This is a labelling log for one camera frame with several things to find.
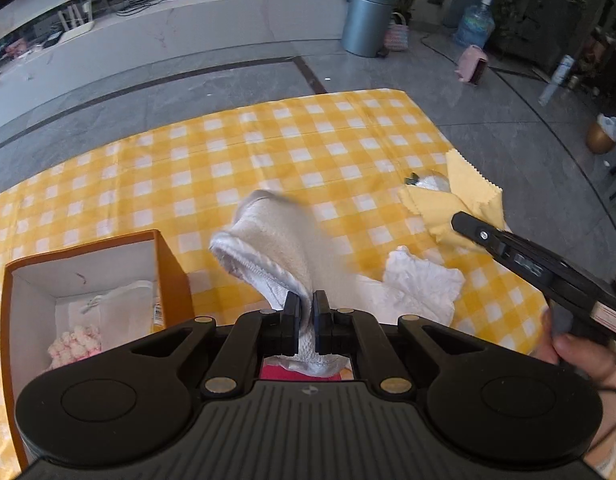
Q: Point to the dark cabinet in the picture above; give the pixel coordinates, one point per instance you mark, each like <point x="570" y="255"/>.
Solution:
<point x="548" y="30"/>

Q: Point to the gold pot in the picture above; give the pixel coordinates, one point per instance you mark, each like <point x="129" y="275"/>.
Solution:
<point x="602" y="137"/>

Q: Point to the white spray bottle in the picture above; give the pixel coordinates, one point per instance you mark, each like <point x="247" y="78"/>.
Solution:
<point x="558" y="77"/>

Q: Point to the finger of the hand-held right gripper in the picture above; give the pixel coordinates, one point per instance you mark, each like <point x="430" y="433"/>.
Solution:
<point x="475" y="230"/>

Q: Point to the white router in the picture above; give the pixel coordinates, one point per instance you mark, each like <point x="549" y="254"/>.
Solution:
<point x="78" y="27"/>

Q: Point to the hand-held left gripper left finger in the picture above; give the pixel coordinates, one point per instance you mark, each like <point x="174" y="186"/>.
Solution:
<point x="291" y="312"/>

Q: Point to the pink stool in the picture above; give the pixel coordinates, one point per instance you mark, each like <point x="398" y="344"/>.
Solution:
<point x="470" y="65"/>

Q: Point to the blue water jug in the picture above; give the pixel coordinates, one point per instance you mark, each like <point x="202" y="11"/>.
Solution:
<point x="475" y="22"/>

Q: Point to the yellow checkered tablecloth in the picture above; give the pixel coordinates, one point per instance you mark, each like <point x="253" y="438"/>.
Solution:
<point x="238" y="155"/>

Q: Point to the person's right forearm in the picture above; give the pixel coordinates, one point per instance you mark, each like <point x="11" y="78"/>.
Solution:
<point x="615" y="425"/>

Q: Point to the yellow cloth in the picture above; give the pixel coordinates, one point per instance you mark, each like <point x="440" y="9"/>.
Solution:
<point x="438" y="210"/>

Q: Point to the pink and white fluffy cloth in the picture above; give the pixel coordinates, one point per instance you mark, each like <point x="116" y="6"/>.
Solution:
<point x="75" y="345"/>

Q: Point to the pink woven bag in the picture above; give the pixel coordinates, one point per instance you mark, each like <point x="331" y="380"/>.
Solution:
<point x="398" y="35"/>

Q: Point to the orange cardboard box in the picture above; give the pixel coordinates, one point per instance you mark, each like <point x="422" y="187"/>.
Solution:
<point x="173" y="280"/>

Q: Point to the white towel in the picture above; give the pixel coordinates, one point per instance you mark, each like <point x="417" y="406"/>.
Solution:
<point x="278" y="240"/>

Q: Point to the clear plastic bag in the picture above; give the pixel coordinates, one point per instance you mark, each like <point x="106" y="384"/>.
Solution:
<point x="433" y="181"/>

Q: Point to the person's right hand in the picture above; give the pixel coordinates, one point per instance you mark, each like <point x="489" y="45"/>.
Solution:
<point x="583" y="357"/>

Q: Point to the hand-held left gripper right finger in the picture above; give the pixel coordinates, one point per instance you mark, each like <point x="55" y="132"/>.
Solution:
<point x="322" y="312"/>

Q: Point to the blue-grey pedal trash bin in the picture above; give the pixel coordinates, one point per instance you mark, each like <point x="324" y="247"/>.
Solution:
<point x="365" y="22"/>

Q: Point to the long white TV console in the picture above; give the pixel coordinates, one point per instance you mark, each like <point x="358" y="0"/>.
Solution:
<point x="188" y="25"/>

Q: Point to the white folded cloth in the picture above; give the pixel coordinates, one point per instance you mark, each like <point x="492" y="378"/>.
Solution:
<point x="118" y="310"/>

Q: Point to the white crumpled cloth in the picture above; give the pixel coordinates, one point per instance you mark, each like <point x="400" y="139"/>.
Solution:
<point x="423" y="280"/>

